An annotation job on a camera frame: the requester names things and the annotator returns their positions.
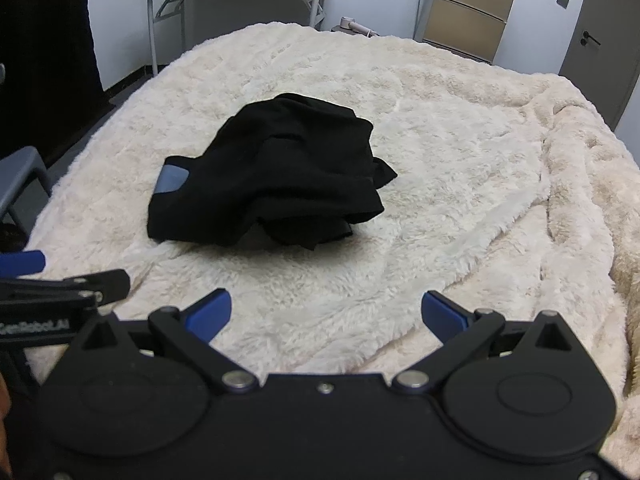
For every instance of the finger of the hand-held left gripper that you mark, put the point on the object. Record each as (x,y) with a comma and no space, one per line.
(22,262)
(100,284)

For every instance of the black and blue garment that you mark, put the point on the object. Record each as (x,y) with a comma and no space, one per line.
(290,170)

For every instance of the grey plastic chair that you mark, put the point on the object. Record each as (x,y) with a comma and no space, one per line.
(25,175)

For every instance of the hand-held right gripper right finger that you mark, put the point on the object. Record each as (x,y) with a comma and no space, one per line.
(440,312)

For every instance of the black curtain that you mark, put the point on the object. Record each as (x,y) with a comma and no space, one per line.
(45,50)

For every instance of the cream fluffy blanket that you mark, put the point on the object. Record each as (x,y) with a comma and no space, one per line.
(450,170)

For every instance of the dark wall switch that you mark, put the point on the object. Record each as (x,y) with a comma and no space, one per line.
(564,0)

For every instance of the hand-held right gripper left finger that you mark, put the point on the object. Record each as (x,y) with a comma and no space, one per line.
(210,312)

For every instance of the white hair dryer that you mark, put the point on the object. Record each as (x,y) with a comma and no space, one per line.
(352,25)

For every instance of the gold fridge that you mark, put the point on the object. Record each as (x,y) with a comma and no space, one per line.
(467,5)

